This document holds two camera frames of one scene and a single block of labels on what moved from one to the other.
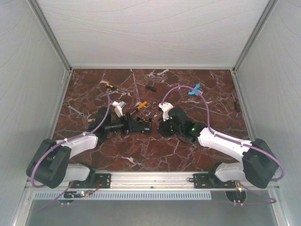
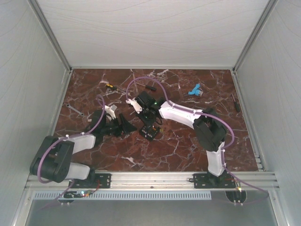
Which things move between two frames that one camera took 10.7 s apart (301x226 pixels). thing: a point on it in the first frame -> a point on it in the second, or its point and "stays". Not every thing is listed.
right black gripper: x=162 y=129 -> x=145 y=123
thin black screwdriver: x=237 y=107 stays
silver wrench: x=68 y=105 stays
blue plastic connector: x=197 y=88 stays
